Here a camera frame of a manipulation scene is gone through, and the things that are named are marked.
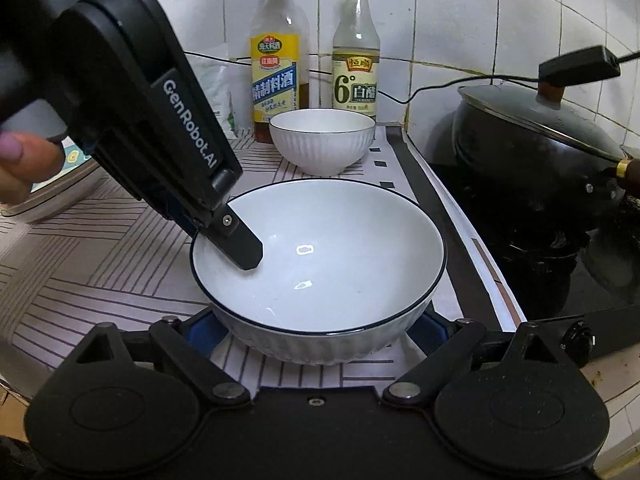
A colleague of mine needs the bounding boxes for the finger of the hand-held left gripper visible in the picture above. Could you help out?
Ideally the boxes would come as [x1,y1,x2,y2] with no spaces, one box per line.
[197,201,265,271]

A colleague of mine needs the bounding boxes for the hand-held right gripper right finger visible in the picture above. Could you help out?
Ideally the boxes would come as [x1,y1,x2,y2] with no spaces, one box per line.
[382,311,565,407]

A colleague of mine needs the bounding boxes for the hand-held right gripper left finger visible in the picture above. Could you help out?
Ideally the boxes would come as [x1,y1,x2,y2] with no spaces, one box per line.
[75,307,254,407]

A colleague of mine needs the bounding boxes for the white ribbed bowl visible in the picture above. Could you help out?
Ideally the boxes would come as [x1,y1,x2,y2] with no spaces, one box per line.
[268,108,377,177]
[189,178,448,367]

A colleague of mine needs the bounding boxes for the pink rabbit print plate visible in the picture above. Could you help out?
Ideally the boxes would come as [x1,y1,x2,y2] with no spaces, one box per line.
[0,160,117,224]

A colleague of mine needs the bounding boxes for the person's left hand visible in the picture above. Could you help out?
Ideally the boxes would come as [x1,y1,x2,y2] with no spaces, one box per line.
[0,130,68,206]

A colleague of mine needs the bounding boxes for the white plastic seasoning bag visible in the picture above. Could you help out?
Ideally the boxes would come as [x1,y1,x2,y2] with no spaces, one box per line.
[192,54,237,139]

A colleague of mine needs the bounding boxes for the striped pink tablecloth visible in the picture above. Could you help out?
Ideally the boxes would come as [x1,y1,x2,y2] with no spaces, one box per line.
[0,124,527,392]

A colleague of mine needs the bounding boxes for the black gas stove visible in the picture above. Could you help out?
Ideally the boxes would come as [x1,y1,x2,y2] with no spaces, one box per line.
[414,157,640,367]

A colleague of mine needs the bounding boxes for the black stove knob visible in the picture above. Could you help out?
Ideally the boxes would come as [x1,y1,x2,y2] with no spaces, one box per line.
[559,326,595,367]

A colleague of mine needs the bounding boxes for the cooking wine bottle yellow label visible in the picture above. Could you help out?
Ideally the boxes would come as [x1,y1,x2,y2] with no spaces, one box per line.
[249,0,311,144]

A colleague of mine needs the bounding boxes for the black wok with glass lid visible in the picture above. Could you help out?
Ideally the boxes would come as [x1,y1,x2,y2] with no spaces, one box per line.
[451,80,640,263]

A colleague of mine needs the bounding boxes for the clear vinegar bottle yellow cap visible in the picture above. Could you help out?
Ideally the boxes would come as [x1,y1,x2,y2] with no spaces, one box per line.
[332,0,381,122]

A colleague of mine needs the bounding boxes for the black power cable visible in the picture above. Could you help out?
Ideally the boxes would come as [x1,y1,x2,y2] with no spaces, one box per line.
[184,49,640,106]

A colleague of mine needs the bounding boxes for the black inline cable box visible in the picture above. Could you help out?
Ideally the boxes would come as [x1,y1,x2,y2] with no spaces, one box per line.
[538,45,622,87]

